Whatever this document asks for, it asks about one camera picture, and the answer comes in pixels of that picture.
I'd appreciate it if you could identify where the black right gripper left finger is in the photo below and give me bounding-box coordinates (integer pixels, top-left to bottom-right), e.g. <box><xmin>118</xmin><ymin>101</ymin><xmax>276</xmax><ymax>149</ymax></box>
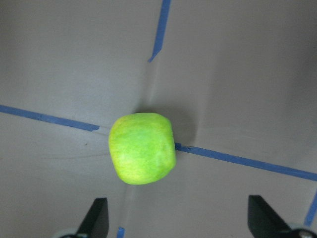
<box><xmin>64</xmin><ymin>198</ymin><xmax>109</xmax><ymax>238</ymax></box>

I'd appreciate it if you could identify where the green apple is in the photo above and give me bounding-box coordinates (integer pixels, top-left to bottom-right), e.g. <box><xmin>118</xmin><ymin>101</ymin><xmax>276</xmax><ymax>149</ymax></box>
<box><xmin>108</xmin><ymin>113</ymin><xmax>176</xmax><ymax>185</ymax></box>

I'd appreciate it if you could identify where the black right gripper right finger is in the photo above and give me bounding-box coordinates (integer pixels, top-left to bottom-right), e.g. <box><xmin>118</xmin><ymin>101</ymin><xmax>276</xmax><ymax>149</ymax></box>
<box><xmin>248</xmin><ymin>195</ymin><xmax>317</xmax><ymax>238</ymax></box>

